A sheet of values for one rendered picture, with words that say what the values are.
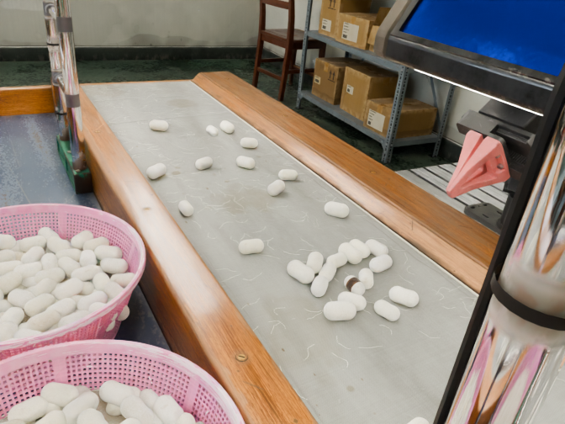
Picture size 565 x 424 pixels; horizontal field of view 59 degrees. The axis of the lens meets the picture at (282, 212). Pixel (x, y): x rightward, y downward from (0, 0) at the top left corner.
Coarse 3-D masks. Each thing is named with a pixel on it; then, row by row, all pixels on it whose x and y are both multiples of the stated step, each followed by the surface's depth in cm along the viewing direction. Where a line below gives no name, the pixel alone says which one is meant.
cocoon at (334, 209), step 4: (328, 204) 76; (332, 204) 76; (336, 204) 76; (340, 204) 76; (344, 204) 76; (328, 208) 76; (332, 208) 76; (336, 208) 76; (340, 208) 76; (344, 208) 76; (348, 208) 76; (328, 212) 76; (332, 212) 76; (336, 212) 76; (340, 212) 76; (344, 212) 76; (348, 212) 76; (336, 216) 77; (340, 216) 76; (344, 216) 76
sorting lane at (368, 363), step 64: (128, 128) 102; (192, 128) 105; (192, 192) 80; (256, 192) 82; (320, 192) 84; (256, 256) 66; (256, 320) 55; (320, 320) 56; (384, 320) 57; (448, 320) 58; (320, 384) 47; (384, 384) 48
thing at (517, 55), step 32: (416, 0) 33; (448, 0) 31; (480, 0) 30; (512, 0) 28; (544, 0) 27; (384, 32) 34; (416, 32) 32; (448, 32) 30; (480, 32) 29; (512, 32) 27; (544, 32) 26; (416, 64) 32; (448, 64) 30; (480, 64) 28; (512, 64) 26; (544, 64) 25; (512, 96) 27; (544, 96) 25
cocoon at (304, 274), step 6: (288, 264) 62; (294, 264) 61; (300, 264) 61; (288, 270) 61; (294, 270) 61; (300, 270) 60; (306, 270) 60; (312, 270) 61; (294, 276) 61; (300, 276) 60; (306, 276) 60; (312, 276) 60; (300, 282) 61; (306, 282) 60
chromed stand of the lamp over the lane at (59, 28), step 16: (48, 0) 87; (64, 0) 75; (48, 16) 88; (64, 16) 76; (48, 32) 90; (64, 32) 77; (48, 48) 91; (64, 48) 78; (64, 64) 79; (64, 80) 81; (64, 96) 84; (64, 112) 97; (80, 112) 84; (64, 128) 98; (80, 128) 85; (64, 144) 98; (80, 144) 86; (64, 160) 98; (80, 160) 88; (80, 176) 87; (80, 192) 89
